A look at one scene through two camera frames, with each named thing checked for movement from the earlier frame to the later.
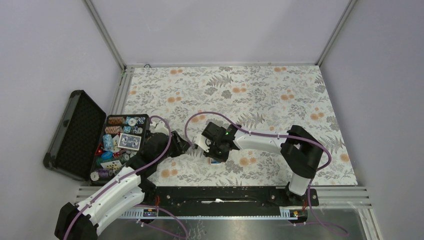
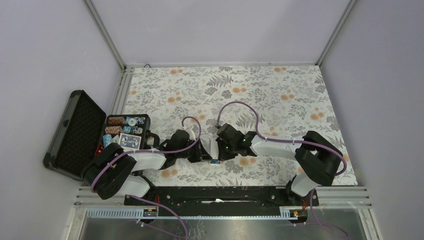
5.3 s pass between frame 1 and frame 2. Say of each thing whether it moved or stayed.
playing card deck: stayed
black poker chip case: stayed
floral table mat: stayed
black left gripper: moved
